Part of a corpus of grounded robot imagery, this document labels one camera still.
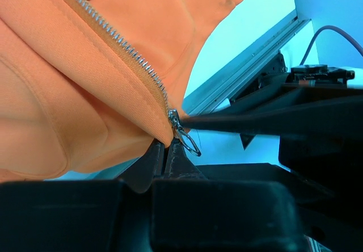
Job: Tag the aluminium table edge rail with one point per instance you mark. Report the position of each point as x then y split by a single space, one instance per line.
237 73

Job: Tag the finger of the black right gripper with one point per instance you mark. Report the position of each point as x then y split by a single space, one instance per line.
339 117

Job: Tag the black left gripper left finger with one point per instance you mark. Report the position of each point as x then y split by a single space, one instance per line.
81 215

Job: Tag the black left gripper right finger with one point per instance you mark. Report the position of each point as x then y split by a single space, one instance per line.
190 213

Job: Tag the orange jacket with pink lining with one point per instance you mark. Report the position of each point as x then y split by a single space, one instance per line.
88 84

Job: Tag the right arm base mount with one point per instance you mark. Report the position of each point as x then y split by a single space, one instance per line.
274 71

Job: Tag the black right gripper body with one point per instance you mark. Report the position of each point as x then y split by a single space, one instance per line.
332 165

